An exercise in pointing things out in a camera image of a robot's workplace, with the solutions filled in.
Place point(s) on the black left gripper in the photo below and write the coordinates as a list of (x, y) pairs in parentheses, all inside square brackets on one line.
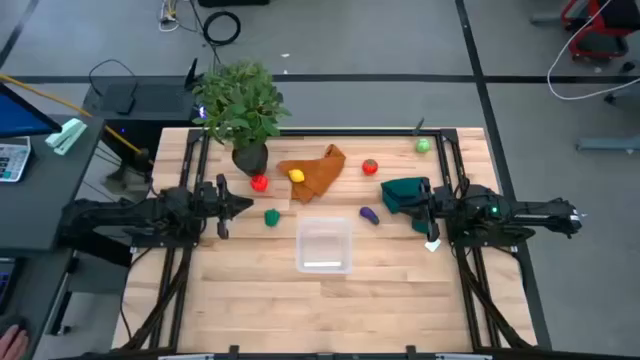
[(223, 205)]

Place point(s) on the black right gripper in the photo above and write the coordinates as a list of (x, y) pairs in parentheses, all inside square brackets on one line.
[(431, 207)]

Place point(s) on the red toy bell pepper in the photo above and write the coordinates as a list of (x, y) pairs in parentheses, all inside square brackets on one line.
[(259, 183)]

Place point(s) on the green toy bell pepper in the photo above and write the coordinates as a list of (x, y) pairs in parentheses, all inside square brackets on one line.
[(272, 217)]

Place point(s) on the purple toy eggplant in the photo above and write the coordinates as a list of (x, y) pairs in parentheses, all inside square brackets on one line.
[(369, 215)]

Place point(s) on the green toy apple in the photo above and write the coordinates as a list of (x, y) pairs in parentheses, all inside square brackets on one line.
[(423, 145)]

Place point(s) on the red toy tomato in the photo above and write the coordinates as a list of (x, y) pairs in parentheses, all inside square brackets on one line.
[(370, 167)]

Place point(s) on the yellow toy lemon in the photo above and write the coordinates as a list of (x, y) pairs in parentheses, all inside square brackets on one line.
[(296, 175)]

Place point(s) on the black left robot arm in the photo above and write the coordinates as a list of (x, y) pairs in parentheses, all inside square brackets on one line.
[(140, 215)]

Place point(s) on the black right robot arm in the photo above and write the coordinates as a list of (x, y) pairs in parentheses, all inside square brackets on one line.
[(530, 215)]

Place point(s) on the clear plastic tupperware container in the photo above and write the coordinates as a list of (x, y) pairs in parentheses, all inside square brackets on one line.
[(324, 250)]

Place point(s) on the dark green cloth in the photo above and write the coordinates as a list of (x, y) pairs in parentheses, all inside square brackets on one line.
[(397, 192)]

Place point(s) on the black plant pot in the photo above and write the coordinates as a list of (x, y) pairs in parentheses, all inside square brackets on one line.
[(250, 161)]

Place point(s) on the orange cloth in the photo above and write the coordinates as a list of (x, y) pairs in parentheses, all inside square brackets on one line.
[(320, 175)]

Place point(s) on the green leafy plant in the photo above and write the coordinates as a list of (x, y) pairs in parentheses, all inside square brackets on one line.
[(240, 105)]

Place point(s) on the black computer case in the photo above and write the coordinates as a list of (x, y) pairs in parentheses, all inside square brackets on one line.
[(150, 105)]

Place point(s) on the black wifi antenna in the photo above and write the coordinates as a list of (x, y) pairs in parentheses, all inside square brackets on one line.
[(192, 75)]

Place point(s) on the black power brick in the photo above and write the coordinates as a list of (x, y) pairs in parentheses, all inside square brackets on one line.
[(125, 102)]

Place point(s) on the mint green stapler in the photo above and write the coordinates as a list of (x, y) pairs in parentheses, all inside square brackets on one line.
[(65, 136)]

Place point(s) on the black desk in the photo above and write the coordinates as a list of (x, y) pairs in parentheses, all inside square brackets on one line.
[(45, 200)]

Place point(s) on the grey metal floor stand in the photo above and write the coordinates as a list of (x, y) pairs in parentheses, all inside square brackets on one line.
[(605, 145)]

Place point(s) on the yellow pole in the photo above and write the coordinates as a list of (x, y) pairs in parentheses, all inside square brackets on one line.
[(50, 98)]

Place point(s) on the red metal cart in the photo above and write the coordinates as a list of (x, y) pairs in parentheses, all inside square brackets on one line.
[(575, 50)]

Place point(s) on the white desk calculator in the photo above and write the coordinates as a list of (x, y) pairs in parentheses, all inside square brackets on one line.
[(12, 160)]

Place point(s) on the computer monitor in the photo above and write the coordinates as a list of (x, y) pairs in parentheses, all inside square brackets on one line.
[(20, 115)]

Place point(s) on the person's hand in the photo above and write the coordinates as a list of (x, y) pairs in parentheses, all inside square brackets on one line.
[(12, 345)]

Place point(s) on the small black frame bracket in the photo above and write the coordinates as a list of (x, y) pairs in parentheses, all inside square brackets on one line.
[(419, 127)]

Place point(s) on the black aluminium table frame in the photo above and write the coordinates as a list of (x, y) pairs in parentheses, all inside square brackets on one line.
[(350, 133)]

